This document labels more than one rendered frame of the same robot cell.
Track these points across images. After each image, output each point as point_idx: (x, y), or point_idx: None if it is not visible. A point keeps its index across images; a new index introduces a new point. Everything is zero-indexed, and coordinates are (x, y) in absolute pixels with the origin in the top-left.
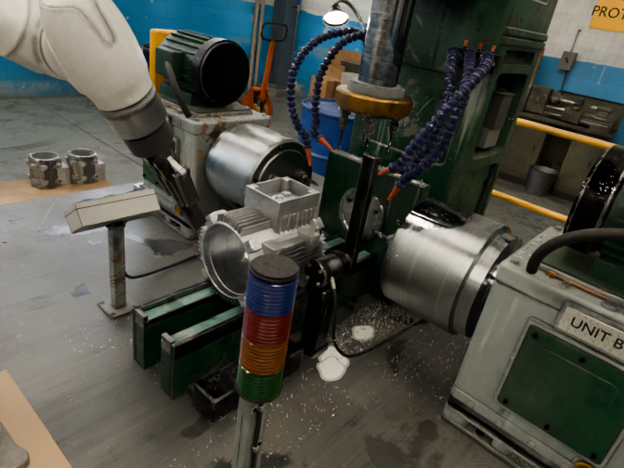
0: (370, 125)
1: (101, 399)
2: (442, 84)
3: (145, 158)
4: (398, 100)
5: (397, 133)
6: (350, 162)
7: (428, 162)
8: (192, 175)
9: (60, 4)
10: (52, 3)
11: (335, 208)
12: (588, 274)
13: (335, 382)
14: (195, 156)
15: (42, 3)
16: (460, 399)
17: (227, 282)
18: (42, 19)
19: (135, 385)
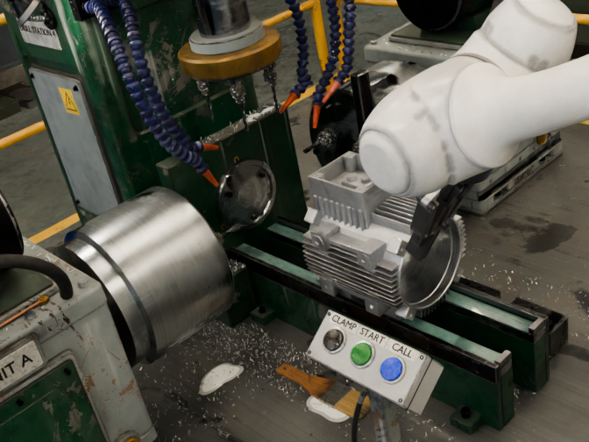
0: (274, 70)
1: (578, 434)
2: (188, 4)
3: (462, 188)
4: (264, 28)
5: (170, 95)
6: (202, 154)
7: (337, 57)
8: (128, 368)
9: (572, 14)
10: (571, 18)
11: (212, 224)
12: (474, 31)
13: (464, 275)
14: (117, 334)
15: (568, 26)
16: (486, 187)
17: (415, 299)
18: (567, 45)
19: (543, 414)
